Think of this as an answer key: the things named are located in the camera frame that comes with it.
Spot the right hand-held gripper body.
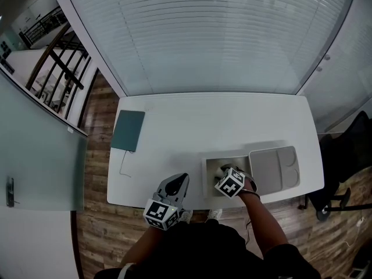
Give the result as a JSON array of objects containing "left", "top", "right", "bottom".
[{"left": 214, "top": 167, "right": 258, "bottom": 199}]

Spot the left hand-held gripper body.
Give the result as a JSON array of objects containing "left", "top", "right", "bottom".
[{"left": 142, "top": 192, "right": 185, "bottom": 232}]

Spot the white box tray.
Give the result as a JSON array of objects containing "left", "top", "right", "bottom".
[{"left": 201, "top": 155, "right": 251, "bottom": 199}]

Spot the person's right forearm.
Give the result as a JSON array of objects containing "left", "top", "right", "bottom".
[{"left": 239, "top": 192, "right": 289, "bottom": 262}]

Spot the person's left forearm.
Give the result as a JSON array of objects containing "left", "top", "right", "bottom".
[{"left": 120, "top": 226, "right": 164, "bottom": 273}]

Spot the grey box lid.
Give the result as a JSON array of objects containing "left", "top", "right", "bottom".
[{"left": 248, "top": 145, "right": 301, "bottom": 192}]

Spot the person's white left shoe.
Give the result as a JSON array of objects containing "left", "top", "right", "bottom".
[{"left": 178, "top": 209, "right": 194, "bottom": 224}]

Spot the person's white shoe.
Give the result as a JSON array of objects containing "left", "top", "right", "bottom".
[
  {"left": 206, "top": 208, "right": 223, "bottom": 222},
  {"left": 178, "top": 209, "right": 194, "bottom": 224}
]

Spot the person's white right shoe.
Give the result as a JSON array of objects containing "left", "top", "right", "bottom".
[{"left": 206, "top": 208, "right": 223, "bottom": 222}]

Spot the person's black clothing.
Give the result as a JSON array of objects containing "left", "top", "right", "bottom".
[{"left": 94, "top": 219, "right": 321, "bottom": 279}]

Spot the grey notebook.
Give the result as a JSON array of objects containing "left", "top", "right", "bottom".
[{"left": 110, "top": 109, "right": 146, "bottom": 154}]

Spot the black mesh office chair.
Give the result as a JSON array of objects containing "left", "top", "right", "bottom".
[{"left": 304, "top": 110, "right": 372, "bottom": 214}]

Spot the frosted glass door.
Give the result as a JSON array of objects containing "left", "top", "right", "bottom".
[{"left": 0, "top": 73, "right": 89, "bottom": 212}]

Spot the black stair railing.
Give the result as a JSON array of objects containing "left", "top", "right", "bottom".
[{"left": 18, "top": 6, "right": 99, "bottom": 121}]

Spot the thin white cable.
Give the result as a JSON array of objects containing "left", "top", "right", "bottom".
[{"left": 119, "top": 150, "right": 133, "bottom": 178}]

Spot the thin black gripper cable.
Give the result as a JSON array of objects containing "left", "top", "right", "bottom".
[{"left": 245, "top": 216, "right": 253, "bottom": 246}]

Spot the black door handle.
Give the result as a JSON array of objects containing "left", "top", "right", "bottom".
[{"left": 5, "top": 176, "right": 16, "bottom": 208}]

